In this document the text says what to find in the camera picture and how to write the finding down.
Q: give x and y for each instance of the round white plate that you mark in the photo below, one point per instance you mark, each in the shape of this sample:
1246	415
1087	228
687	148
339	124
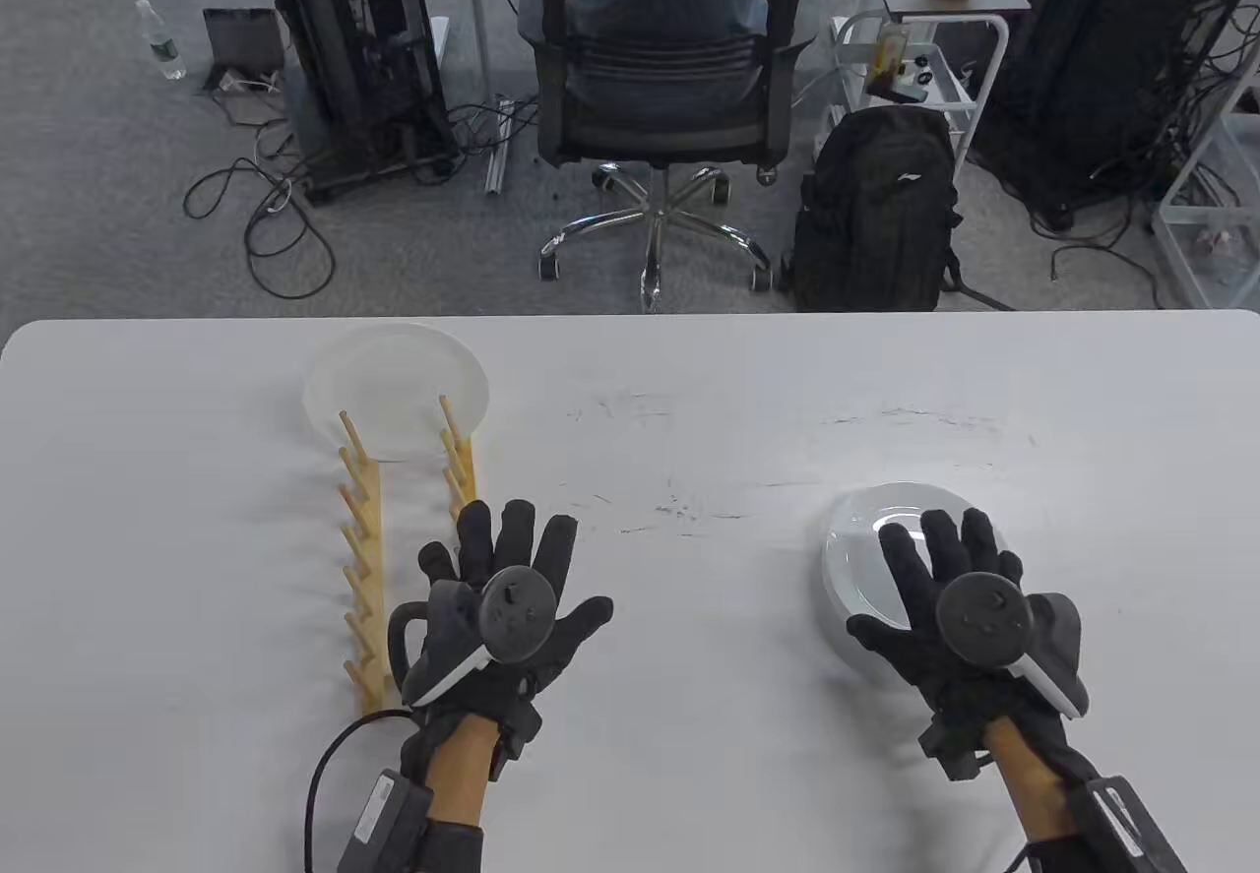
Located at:
394	381

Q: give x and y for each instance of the clear water bottle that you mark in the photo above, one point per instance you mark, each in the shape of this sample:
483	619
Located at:
165	51

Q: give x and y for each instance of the white pole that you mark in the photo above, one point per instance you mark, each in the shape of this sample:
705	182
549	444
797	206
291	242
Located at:
479	17

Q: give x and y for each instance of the black backpack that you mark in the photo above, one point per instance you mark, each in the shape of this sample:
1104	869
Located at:
876	214

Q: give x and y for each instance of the person's left forearm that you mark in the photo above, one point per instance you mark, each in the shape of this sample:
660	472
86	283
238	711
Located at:
463	775

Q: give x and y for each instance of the dark grey laptop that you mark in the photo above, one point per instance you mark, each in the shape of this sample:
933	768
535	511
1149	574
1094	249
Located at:
241	36

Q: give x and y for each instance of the stack of white plates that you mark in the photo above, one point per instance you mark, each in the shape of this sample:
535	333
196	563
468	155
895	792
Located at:
866	538

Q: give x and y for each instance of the white shelf frame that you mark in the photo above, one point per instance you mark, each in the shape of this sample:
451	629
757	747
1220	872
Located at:
1173	258

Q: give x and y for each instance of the yellow bottle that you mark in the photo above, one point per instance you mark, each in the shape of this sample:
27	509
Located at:
889	51

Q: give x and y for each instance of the wooden dish rack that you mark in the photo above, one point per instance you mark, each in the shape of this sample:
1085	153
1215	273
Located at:
374	617

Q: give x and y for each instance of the person's left hand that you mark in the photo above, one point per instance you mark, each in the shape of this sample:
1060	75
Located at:
512	538

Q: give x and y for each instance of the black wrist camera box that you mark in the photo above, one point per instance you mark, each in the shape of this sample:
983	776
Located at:
379	824
1122	829

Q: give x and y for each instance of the black office chair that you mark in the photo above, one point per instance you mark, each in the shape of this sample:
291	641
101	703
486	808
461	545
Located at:
679	147

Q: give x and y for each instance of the black computer tower right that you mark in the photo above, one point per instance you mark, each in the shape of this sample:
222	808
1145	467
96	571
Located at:
1102	46

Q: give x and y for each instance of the person's right hand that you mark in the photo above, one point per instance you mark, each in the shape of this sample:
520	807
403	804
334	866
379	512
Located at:
901	647

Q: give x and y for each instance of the aluminium profile bars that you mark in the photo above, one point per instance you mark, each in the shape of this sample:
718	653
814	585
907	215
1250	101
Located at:
497	155

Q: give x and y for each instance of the black computer tower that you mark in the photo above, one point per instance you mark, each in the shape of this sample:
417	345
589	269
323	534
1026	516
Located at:
1102	46
354	46

